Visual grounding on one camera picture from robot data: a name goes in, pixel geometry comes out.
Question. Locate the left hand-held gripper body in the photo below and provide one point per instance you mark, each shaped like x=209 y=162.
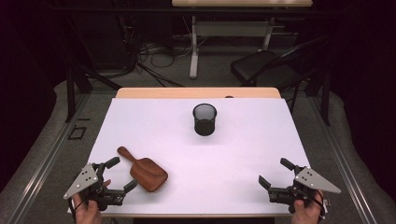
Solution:
x=85 y=180

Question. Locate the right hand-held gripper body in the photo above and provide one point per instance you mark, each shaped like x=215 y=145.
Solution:
x=314 y=180

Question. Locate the brown wooden scoop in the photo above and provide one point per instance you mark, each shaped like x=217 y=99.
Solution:
x=148 y=174

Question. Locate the black mesh pen cup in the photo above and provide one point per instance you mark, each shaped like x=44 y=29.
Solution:
x=204 y=124

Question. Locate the person's left hand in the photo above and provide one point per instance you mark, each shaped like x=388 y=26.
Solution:
x=87 y=213

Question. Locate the person's right hand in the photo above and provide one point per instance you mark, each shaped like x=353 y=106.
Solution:
x=306 y=214

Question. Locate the white table sheet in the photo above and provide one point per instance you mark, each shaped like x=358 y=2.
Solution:
x=218 y=168

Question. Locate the black metal stand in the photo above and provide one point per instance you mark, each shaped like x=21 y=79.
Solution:
x=70 y=93

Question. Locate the black folding chair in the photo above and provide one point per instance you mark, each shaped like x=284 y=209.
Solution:
x=264 y=67

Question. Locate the white-legged desk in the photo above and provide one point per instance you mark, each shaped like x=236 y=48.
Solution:
x=243 y=2

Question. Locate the metal floor rail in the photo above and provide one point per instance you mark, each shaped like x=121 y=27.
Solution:
x=344 y=161
x=46 y=160

